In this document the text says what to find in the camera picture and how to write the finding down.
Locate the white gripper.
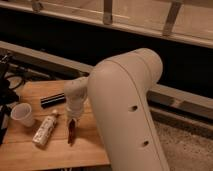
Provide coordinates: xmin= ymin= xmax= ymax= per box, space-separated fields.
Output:
xmin=66 ymin=99 xmax=84 ymax=128

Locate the wooden table board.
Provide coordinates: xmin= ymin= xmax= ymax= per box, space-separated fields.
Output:
xmin=0 ymin=81 xmax=109 ymax=171

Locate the white plastic bottle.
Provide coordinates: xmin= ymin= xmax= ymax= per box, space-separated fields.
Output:
xmin=32 ymin=109 xmax=59 ymax=147

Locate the black rectangular box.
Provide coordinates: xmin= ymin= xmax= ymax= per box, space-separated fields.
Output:
xmin=40 ymin=93 xmax=65 ymax=108

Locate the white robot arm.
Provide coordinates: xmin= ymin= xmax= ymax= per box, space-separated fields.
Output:
xmin=64 ymin=48 xmax=170 ymax=171

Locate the metal railing post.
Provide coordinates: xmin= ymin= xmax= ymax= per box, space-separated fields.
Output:
xmin=162 ymin=0 xmax=183 ymax=36
xmin=103 ymin=0 xmax=113 ymax=25
xmin=31 ymin=0 xmax=43 ymax=12

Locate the red chili pepper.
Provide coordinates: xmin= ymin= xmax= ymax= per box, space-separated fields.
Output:
xmin=68 ymin=119 xmax=76 ymax=144

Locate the black equipment with cables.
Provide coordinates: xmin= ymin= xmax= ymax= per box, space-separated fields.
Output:
xmin=0 ymin=53 xmax=24 ymax=145

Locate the clear plastic cup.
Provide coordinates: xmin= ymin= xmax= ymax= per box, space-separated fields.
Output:
xmin=11 ymin=103 xmax=35 ymax=127

